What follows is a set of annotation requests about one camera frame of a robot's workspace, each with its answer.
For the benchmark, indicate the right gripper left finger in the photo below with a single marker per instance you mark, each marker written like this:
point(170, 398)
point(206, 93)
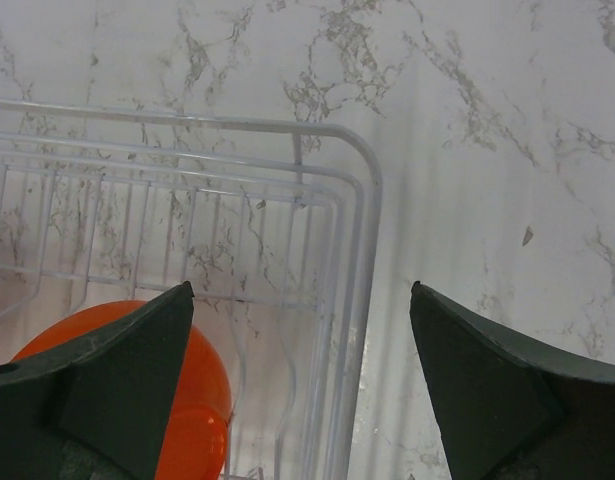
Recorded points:
point(97, 406)

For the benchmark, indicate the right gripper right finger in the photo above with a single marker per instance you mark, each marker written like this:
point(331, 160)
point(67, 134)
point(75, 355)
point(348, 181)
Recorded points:
point(507, 405)

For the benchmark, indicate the orange bowl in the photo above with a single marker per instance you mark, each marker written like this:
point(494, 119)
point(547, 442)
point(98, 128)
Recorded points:
point(195, 442)

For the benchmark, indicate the clear wire dish rack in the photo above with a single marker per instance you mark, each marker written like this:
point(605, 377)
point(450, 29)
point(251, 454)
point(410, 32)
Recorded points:
point(273, 223)

